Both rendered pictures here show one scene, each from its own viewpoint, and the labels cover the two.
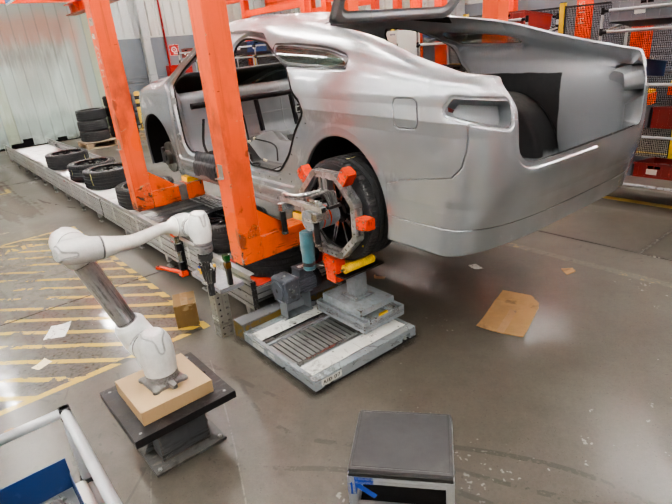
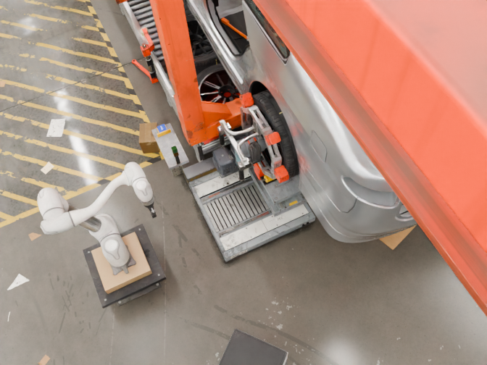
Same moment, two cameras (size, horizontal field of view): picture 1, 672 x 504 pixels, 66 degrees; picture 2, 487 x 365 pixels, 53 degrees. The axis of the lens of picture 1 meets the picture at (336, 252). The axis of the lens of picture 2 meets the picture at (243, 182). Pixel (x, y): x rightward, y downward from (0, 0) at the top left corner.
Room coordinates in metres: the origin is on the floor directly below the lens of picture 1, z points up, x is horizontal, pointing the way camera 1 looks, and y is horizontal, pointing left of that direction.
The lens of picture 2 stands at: (1.06, -0.42, 3.77)
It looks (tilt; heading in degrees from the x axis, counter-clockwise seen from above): 60 degrees down; 16
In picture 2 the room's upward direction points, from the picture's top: 5 degrees counter-clockwise
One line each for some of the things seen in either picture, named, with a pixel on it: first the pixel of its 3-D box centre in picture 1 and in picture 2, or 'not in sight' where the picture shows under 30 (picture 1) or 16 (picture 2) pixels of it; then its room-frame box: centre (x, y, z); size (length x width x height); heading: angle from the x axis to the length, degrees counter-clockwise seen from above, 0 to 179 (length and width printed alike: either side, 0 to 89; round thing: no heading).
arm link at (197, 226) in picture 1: (198, 225); (142, 188); (2.42, 0.66, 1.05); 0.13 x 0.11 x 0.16; 40
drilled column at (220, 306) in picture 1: (220, 306); (172, 158); (3.20, 0.83, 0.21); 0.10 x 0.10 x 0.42; 38
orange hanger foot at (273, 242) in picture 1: (286, 222); (231, 108); (3.45, 0.33, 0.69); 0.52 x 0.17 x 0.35; 128
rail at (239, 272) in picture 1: (182, 247); (153, 56); (4.26, 1.33, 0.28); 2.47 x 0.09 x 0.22; 38
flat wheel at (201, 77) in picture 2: (276, 246); (227, 98); (3.79, 0.46, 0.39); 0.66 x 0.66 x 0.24
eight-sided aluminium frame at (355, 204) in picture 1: (330, 213); (260, 141); (3.07, 0.01, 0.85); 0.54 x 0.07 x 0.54; 38
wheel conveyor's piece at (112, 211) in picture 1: (153, 209); not in sight; (5.88, 2.09, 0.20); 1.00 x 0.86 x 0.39; 38
